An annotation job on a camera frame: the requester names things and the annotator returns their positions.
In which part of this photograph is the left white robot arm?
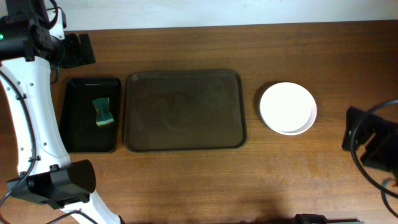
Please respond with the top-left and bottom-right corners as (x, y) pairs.
(1, 7), (122, 223)

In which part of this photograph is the brown serving tray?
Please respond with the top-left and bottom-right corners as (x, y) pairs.
(123, 69), (247, 152)

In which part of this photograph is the green yellow sponge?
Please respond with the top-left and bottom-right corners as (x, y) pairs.
(92, 97), (114, 128)

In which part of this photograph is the light blue plate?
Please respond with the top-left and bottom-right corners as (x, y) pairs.
(261, 105), (318, 136)

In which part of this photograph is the black small tray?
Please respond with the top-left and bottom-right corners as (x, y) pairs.
(59, 78), (121, 153)

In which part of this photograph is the pink plate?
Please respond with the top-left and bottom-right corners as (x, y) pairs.
(259, 82), (317, 120)

